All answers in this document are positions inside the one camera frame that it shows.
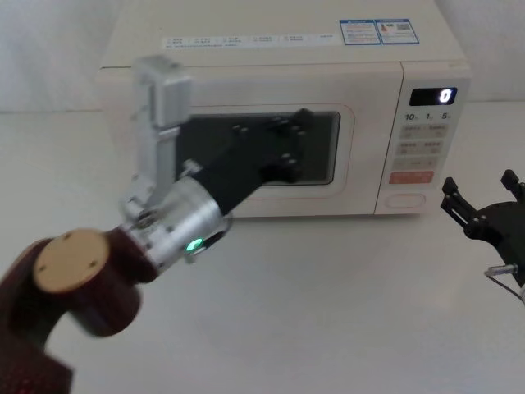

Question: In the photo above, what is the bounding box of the thin cable with silver plug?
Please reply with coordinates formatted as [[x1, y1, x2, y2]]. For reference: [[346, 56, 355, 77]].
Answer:
[[486, 263, 525, 296]]

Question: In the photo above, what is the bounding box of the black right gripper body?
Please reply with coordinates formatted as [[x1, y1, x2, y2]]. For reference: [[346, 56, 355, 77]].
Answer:
[[464, 199, 525, 289]]

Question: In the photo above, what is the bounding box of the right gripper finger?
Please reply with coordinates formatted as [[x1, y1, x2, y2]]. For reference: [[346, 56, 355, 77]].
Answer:
[[440, 176, 484, 237], [499, 168, 525, 205]]

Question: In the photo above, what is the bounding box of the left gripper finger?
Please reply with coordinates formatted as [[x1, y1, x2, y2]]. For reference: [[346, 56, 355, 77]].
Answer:
[[278, 112, 315, 170], [229, 108, 313, 140]]

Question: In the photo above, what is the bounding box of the white table cloth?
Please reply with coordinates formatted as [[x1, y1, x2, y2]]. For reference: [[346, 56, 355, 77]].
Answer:
[[0, 100, 525, 394]]

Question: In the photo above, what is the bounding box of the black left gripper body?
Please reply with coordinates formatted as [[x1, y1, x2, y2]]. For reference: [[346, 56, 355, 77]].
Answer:
[[192, 133, 305, 217]]

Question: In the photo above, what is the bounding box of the cream microwave oven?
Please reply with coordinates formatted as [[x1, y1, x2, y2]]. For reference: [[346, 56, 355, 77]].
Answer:
[[97, 19, 475, 225]]

